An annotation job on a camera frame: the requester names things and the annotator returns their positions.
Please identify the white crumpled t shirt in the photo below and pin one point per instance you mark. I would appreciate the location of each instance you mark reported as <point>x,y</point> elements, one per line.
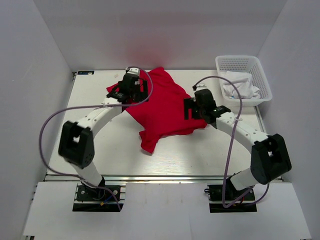
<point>243,81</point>

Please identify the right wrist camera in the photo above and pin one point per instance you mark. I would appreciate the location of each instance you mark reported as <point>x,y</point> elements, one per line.
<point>197,86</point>

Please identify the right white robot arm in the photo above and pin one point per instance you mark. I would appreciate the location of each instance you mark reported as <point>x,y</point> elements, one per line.
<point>269,155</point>

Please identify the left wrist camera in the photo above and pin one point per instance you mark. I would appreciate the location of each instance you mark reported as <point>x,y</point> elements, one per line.
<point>133,71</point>

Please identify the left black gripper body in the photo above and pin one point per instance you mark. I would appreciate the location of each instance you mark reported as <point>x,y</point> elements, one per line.
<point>135,94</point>

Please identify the red t shirt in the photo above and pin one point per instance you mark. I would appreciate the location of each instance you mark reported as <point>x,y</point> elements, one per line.
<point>163,114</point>

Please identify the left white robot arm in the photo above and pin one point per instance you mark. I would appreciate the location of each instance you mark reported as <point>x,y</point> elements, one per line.
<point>76,143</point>

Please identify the white plastic basket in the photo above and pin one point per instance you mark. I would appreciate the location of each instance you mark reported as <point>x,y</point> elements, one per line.
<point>246,64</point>

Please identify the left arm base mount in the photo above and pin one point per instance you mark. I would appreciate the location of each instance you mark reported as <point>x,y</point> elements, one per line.
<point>98,200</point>

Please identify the aluminium table rail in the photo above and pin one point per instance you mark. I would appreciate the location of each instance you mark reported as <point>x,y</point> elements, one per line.
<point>144,178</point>

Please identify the blue label sticker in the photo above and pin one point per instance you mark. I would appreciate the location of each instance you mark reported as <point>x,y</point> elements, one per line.
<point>91,72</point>

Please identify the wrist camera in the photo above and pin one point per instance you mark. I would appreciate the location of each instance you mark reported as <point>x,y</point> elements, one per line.
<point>197,86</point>
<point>133,71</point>

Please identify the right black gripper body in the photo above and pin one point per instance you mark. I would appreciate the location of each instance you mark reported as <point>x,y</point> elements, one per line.
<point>199,110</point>

